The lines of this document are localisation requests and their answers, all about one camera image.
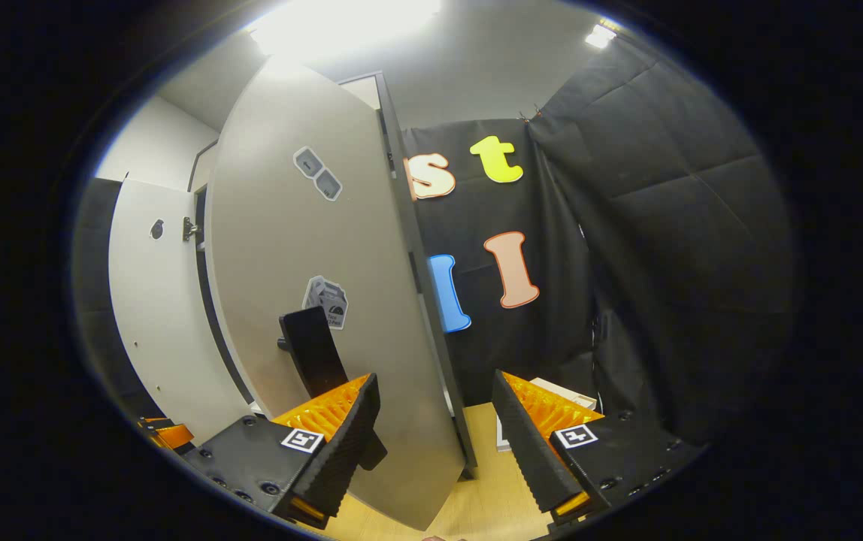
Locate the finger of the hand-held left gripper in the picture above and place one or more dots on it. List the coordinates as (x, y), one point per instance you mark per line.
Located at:
(174, 436)

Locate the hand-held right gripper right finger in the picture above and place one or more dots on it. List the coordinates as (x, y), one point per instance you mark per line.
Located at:
(528, 451)

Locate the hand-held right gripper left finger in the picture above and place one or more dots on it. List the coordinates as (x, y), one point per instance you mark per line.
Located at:
(345, 451)

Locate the grey shoe cabinet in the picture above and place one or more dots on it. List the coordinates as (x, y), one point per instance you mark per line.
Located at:
(464, 447)

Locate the black backdrop cloth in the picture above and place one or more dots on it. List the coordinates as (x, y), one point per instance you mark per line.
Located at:
(687, 263)
(567, 225)

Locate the ceiling light panel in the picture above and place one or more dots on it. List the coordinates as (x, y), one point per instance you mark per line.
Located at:
(341, 22)
(601, 36)

